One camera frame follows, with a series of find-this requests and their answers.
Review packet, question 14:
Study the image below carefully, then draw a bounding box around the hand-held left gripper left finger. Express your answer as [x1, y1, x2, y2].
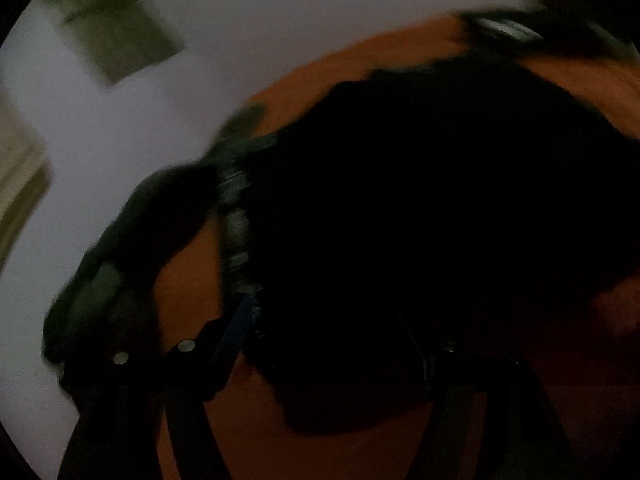
[57, 290, 259, 480]

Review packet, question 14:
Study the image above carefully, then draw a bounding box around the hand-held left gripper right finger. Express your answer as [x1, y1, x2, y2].
[424, 341, 574, 480]

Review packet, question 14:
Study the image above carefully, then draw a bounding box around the black paisley garment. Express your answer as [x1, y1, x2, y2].
[217, 55, 640, 433]

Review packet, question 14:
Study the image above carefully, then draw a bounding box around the orange bed blanket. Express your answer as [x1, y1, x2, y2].
[150, 15, 640, 480]

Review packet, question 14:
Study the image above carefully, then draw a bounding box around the beige louvered window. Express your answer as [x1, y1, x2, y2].
[0, 104, 52, 272]

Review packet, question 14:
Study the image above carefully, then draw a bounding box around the barred window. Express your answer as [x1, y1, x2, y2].
[44, 0, 187, 87]

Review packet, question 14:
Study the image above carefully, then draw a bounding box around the folded black printed t-shirt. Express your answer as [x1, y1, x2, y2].
[459, 7, 640, 63]

